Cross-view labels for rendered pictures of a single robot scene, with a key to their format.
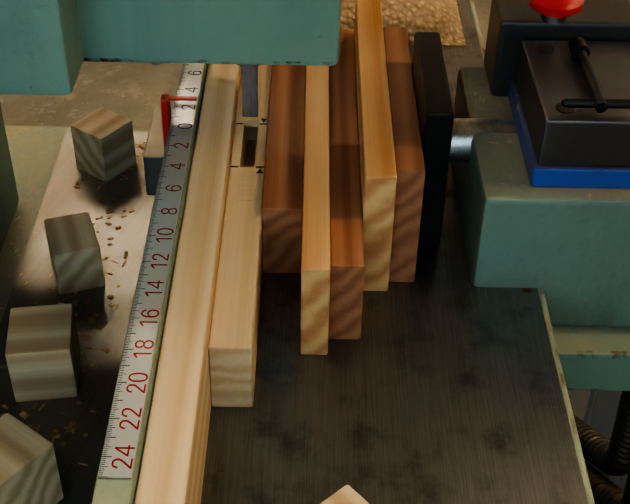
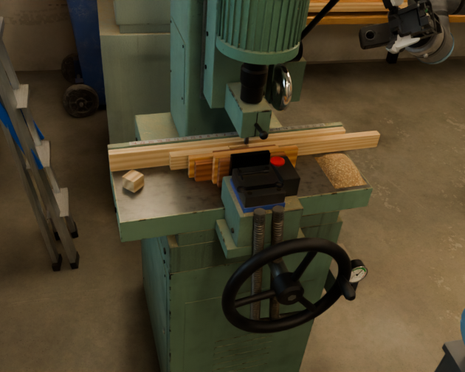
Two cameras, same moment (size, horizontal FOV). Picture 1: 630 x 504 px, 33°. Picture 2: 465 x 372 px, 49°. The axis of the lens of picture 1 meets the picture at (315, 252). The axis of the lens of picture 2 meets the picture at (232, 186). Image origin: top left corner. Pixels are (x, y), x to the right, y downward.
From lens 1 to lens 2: 1.01 m
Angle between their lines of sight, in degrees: 53
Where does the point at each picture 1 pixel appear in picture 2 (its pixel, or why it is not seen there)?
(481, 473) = (162, 201)
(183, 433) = (142, 150)
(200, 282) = (182, 145)
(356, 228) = (208, 162)
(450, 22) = (340, 181)
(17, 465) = not seen: hidden behind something
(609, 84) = (254, 178)
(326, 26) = (240, 128)
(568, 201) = (227, 189)
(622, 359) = (221, 234)
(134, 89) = not seen: outside the picture
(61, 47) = (211, 98)
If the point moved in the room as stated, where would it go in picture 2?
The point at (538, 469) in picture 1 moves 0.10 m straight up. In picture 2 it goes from (166, 209) to (166, 173)
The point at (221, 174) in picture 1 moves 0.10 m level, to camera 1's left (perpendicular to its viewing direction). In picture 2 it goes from (219, 142) to (209, 120)
